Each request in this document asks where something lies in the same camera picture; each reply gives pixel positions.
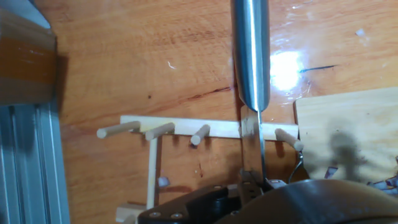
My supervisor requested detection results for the red onion piece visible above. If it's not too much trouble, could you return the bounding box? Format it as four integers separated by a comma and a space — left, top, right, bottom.
324, 155, 398, 197

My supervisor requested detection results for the light wooden cutting board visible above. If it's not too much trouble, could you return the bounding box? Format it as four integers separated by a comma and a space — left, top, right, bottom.
287, 86, 398, 191

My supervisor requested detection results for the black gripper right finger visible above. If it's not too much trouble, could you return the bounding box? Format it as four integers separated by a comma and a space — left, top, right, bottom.
264, 179, 287, 191

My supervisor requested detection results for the steel cleaver knife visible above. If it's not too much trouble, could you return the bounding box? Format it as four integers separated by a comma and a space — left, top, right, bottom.
231, 0, 271, 187

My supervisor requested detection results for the wooden peg dish rack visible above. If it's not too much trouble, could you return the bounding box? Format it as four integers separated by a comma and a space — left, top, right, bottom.
96, 114, 305, 224

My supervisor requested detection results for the brown rounded blurry cover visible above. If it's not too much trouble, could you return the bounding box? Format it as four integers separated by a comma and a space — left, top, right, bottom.
217, 179, 398, 224

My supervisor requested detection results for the large reddish wooden panel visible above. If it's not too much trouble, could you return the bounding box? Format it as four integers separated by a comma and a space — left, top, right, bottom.
34, 0, 398, 224

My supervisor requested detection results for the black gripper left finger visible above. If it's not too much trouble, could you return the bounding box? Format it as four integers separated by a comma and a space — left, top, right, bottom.
138, 169, 265, 224

